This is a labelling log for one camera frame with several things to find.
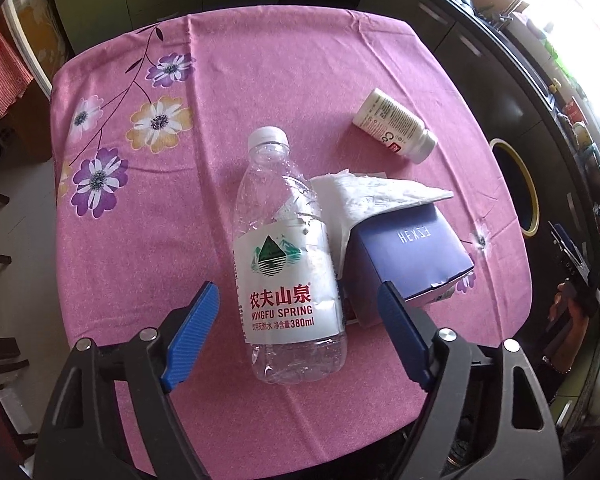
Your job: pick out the black bin with yellow rim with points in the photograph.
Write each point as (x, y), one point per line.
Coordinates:
(512, 185)

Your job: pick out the person's right hand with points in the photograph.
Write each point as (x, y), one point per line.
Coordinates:
(567, 330)

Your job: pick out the clear plastic water bottle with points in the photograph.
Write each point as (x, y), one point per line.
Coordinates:
(280, 260)

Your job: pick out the small white plastic bottle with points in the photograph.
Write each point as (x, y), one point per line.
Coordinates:
(390, 120)

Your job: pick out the floral glass sliding door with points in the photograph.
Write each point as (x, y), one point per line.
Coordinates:
(35, 45)

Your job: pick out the white paper tissue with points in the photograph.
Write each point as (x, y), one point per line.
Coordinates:
(370, 195)

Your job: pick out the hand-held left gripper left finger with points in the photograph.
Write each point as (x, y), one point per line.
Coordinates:
(190, 340)

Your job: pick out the dark wooden chair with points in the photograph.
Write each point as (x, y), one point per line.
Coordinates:
(0, 390)

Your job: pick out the red checked apron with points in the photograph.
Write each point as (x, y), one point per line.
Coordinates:
(2, 70)

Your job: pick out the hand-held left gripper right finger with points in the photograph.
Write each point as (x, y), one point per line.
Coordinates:
(405, 340)

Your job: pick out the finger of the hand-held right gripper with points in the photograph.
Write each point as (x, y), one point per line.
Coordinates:
(562, 242)

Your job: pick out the pink floral tablecloth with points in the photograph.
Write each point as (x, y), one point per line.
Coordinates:
(230, 85)

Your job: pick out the blue cardboard box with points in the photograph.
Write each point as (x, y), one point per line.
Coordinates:
(410, 250)

